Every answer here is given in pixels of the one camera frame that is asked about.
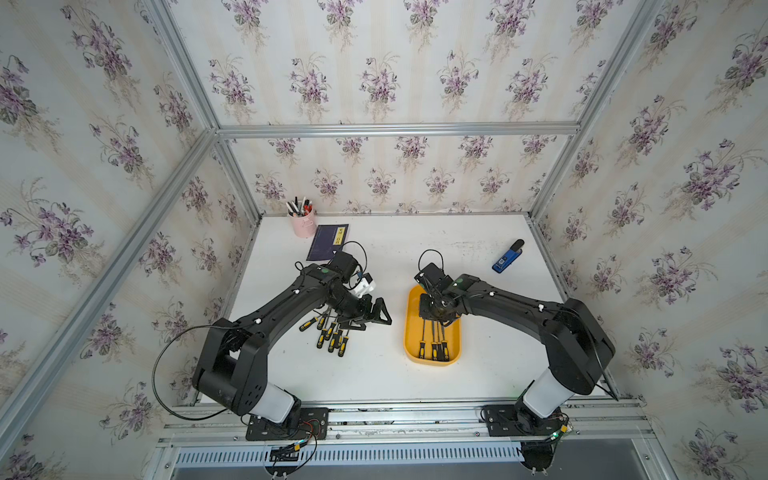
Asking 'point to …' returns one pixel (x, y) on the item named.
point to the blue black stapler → (504, 262)
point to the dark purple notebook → (327, 238)
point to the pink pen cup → (304, 226)
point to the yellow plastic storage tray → (414, 334)
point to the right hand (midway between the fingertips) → (427, 313)
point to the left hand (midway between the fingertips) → (381, 325)
